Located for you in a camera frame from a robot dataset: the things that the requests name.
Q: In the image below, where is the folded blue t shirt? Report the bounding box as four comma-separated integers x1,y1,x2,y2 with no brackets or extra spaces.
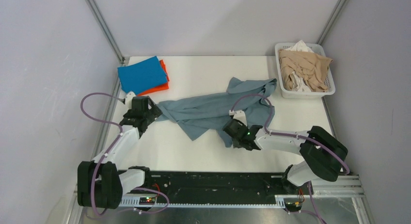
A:
117,56,167,95

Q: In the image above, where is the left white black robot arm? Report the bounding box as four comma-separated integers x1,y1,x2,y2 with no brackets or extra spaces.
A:
77,94,162,210

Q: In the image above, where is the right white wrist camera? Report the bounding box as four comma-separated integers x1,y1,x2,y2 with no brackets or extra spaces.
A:
229,110,247,126

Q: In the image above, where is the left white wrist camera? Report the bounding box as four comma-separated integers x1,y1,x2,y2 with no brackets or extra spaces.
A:
122,91,136,108

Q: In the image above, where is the white t shirt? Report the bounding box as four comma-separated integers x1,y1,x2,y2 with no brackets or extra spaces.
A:
285,40,313,92

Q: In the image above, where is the controller board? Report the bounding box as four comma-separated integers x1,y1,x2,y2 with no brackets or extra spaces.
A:
138,196,156,206
284,202,303,213

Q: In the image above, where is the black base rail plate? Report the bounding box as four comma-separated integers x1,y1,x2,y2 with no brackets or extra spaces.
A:
119,169,310,208

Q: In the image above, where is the grey-blue t shirt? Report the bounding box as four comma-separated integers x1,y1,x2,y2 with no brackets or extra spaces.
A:
157,77,277,147

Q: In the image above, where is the beige t shirt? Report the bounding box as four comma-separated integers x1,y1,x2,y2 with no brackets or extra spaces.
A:
278,49,332,93

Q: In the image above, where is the aluminium frame rail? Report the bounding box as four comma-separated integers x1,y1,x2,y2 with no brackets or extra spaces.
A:
65,171,374,224

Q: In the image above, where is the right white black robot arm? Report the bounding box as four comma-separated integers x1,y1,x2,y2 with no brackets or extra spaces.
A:
223,119,349,194

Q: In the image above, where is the folded orange t shirt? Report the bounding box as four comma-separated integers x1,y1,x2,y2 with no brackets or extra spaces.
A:
137,60,170,96

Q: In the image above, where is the left controller board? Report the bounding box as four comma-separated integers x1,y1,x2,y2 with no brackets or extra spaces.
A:
138,196,156,206

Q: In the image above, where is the right controller board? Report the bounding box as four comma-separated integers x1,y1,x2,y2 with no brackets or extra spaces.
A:
284,202,303,213

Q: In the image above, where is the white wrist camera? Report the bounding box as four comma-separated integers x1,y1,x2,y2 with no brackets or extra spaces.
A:
122,91,136,108
229,110,247,126

